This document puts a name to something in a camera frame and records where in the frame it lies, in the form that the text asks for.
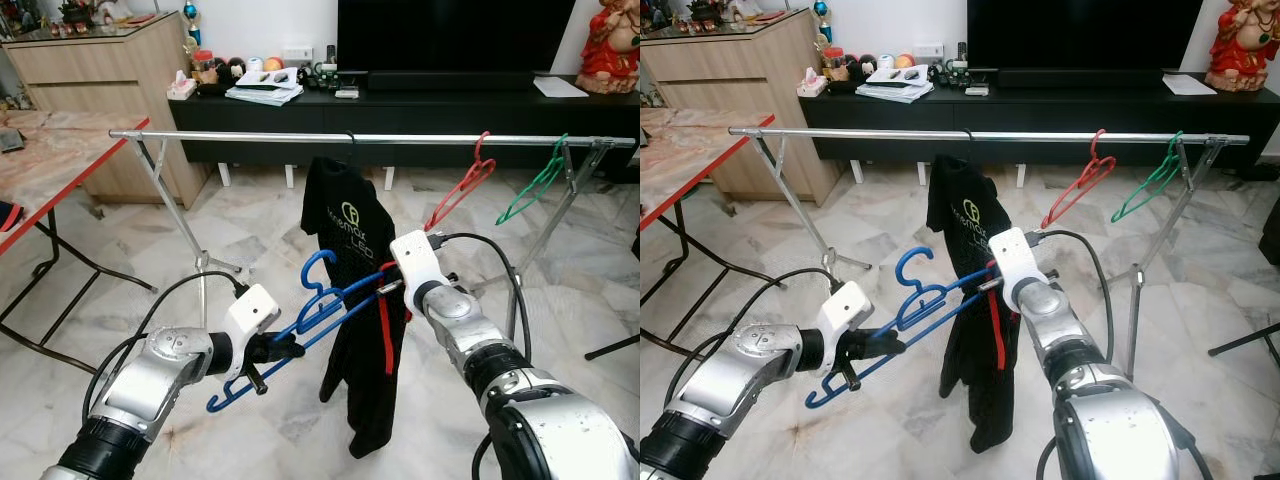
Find blue plastic hanger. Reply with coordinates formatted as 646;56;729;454
207;250;397;413
805;246;997;410

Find black garment with red trim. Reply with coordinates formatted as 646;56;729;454
320;262;412;459
940;260;1022;454

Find red plastic hanger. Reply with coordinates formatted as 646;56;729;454
1040;129;1118;231
423;131;497;233

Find green plastic hanger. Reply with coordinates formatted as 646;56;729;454
495;133;569;226
1111;131;1185;223

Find black printed t-shirt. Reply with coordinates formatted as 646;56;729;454
300;157;397;293
926;155;1003;289

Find black television console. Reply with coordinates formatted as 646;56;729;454
798;82;1280;189
168;85;640;191

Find silver metal clothes rack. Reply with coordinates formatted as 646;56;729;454
728;126;1251;382
108;128;640;347

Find black soundbar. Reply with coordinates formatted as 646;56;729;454
995;67;1172;90
365;69;547;93

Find stack of papers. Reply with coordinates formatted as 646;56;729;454
856;66;935;104
225;68;306;107

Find black folding chair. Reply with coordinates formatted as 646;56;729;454
585;335;640;361
1208;195;1280;359

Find red-edged folding table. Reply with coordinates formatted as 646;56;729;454
0;108;152;376
640;108;777;346

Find black flat television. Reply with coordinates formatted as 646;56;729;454
337;0;578;74
966;0;1205;72

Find white paper sheet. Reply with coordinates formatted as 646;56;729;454
1162;74;1218;97
533;76;591;99

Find light wooden cabinet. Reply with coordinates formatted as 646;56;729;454
640;10;842;206
3;12;209;208

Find red laughing Buddha statue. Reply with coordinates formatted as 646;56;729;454
575;0;640;95
1205;0;1280;93

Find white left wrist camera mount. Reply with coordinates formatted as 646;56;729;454
221;284;282;383
815;280;876;379

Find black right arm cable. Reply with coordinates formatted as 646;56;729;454
1030;229;1117;363
430;232;531;347

